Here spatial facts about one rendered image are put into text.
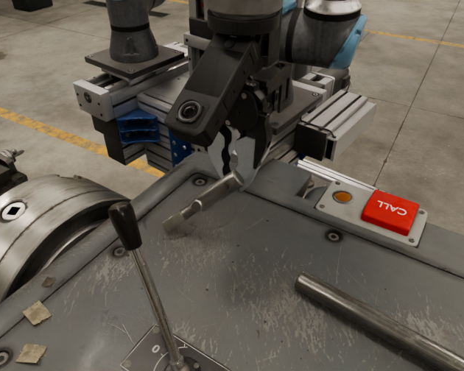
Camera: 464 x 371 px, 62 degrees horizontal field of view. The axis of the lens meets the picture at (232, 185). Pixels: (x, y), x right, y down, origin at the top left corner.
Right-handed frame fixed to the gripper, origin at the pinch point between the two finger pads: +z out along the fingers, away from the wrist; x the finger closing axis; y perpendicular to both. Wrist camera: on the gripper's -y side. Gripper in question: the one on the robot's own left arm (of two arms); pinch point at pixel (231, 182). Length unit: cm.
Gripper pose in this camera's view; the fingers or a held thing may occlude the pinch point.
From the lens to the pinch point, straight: 49.0
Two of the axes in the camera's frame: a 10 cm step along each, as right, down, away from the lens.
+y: 5.3, -5.2, 6.6
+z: 0.0, 7.8, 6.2
